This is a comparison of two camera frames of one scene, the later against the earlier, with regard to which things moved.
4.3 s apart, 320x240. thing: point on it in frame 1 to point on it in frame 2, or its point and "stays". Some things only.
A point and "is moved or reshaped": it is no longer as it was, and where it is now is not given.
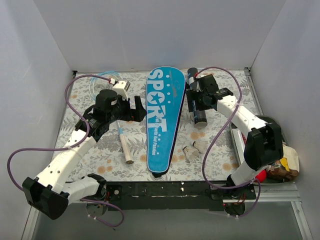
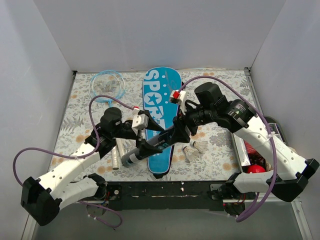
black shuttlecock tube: [200, 116] is moved or reshaped
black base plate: [174, 195] stays
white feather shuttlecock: [202, 146] stays
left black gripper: [133, 113] to [139, 135]
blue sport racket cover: [165, 93] stays
